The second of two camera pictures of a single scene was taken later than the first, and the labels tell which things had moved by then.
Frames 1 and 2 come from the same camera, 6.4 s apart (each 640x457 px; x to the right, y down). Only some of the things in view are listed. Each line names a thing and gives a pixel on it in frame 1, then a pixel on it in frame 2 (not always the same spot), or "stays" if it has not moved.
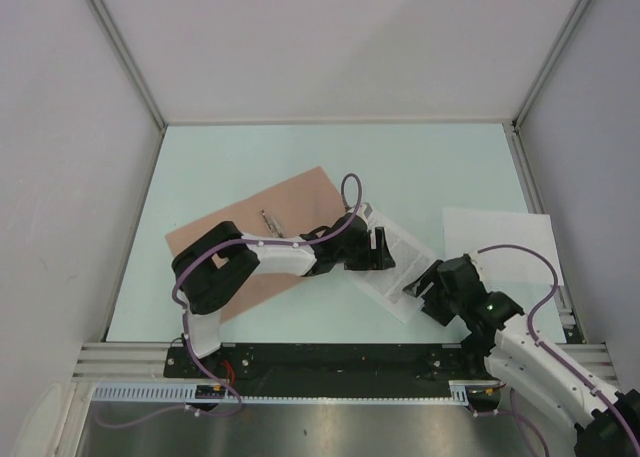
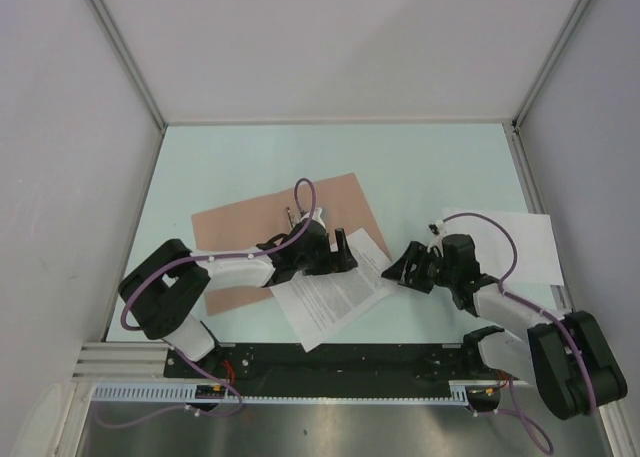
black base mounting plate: [236, 362] stays
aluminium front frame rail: [147, 360] stays
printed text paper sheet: [410, 259] → [316, 305]
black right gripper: [431, 307] → [416, 253]
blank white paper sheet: [469, 230] stays
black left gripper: [369, 260] → [334, 262]
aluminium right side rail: [526, 174] stays
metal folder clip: [272, 225] → [289, 215]
